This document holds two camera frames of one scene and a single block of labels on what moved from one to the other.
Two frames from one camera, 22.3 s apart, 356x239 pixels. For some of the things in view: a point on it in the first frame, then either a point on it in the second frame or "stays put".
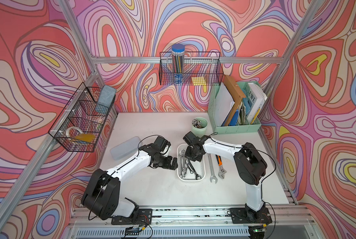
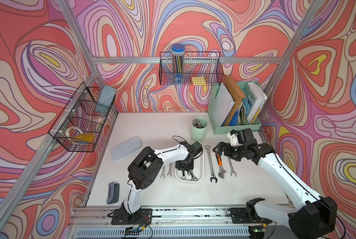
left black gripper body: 164,162 -> 185,165
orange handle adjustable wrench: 222,172 stays put
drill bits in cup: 196,123 stays put
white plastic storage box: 188,170 stays put
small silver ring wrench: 198,177 -> 163,174
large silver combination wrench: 213,177 stays put
